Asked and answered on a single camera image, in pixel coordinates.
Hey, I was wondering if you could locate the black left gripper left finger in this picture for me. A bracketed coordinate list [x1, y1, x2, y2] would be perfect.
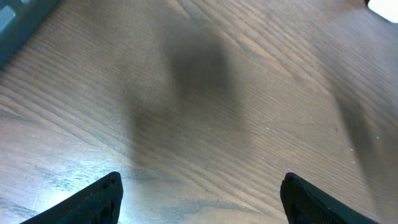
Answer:
[22, 172, 123, 224]

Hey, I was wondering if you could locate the grey plastic shopping basket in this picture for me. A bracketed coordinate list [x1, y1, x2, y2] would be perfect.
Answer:
[1, 0, 60, 67]

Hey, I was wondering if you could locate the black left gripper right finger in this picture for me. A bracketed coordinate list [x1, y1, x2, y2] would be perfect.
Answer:
[280, 172, 377, 224]

